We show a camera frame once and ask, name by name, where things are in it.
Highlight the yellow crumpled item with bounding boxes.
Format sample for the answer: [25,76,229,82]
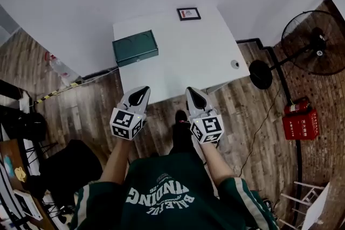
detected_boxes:
[13,166,27,183]

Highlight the person's green printed shirt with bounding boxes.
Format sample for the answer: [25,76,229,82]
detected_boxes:
[70,152,280,230]

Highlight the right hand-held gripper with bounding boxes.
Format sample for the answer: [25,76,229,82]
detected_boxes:
[185,86,225,144]

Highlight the yellow black hazard tape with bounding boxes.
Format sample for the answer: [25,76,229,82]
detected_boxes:
[33,82,81,106]

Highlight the green box with drawer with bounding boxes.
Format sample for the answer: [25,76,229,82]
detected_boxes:
[112,30,159,67]

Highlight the clear plastic bag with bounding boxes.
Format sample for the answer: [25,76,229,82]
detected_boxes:
[44,50,82,89]

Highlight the black standing fan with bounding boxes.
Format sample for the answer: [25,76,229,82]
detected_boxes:
[248,10,345,90]

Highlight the black framed picture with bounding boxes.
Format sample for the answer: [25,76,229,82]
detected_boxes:
[176,7,202,22]

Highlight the black floor pipe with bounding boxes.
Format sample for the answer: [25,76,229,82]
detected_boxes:
[236,38,302,219]

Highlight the person's right forearm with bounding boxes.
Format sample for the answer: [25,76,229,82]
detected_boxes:
[201,141,238,187]

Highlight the red fire extinguisher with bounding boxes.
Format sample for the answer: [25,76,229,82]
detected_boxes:
[284,96,311,115]

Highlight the black chair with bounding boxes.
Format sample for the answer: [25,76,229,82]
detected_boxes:
[26,138,104,215]

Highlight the thin black floor cable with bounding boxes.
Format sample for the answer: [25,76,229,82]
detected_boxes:
[238,88,284,178]

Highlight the person's black trouser leg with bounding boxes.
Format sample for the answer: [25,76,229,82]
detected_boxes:
[169,110,201,156]

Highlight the red fire extinguisher box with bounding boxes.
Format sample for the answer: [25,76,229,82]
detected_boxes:
[282,110,320,141]

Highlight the thin white cable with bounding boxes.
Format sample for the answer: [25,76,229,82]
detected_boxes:
[80,67,120,85]

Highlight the white board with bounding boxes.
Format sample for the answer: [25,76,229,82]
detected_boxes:
[301,182,345,230]

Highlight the white metal rack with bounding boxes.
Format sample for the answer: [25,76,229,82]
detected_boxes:
[277,180,327,230]

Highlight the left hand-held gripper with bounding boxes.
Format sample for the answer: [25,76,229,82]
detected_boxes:
[109,86,151,141]

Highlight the person's left forearm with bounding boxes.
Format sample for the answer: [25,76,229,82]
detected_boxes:
[99,138,135,187]

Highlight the black bag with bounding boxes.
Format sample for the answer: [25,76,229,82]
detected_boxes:
[8,111,47,141]

